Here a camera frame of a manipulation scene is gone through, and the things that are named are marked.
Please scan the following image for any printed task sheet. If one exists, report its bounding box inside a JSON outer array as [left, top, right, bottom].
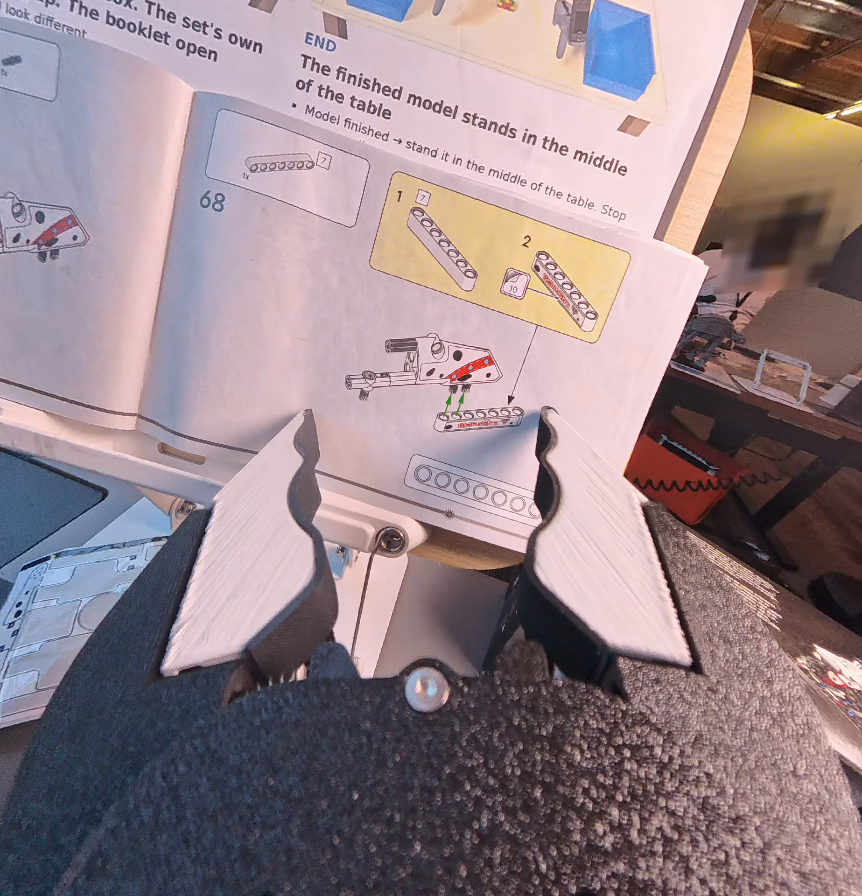
[[0, 0, 748, 239]]

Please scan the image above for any lego set box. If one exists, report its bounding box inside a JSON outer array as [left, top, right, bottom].
[[655, 521, 862, 778]]

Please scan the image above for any white booklet stand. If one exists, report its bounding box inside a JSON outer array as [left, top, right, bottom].
[[0, 392, 516, 676]]

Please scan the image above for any black coiled cable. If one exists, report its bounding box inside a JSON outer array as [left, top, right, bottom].
[[630, 469, 796, 494]]

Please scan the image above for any grey toy walker model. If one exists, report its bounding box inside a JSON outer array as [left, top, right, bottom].
[[676, 308, 750, 372]]

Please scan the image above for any lego instruction booklet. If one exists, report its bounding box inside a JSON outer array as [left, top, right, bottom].
[[0, 10, 708, 554]]

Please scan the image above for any white frame object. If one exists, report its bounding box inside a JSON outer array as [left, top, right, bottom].
[[753, 349, 814, 407]]

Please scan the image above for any red storage bin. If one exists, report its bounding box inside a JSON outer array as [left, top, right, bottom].
[[625, 416, 747, 526]]

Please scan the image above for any dark flat panel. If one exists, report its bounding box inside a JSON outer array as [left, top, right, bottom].
[[0, 442, 108, 578]]

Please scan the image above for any lego sticker sheet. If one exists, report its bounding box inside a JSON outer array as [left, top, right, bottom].
[[0, 538, 169, 736]]

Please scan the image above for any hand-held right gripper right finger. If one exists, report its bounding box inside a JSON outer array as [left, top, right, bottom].
[[522, 406, 695, 667]]

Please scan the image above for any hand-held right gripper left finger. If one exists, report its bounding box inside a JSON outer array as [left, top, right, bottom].
[[160, 408, 341, 676]]

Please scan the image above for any dark wooden background table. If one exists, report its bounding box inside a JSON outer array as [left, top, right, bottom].
[[665, 343, 862, 449]]

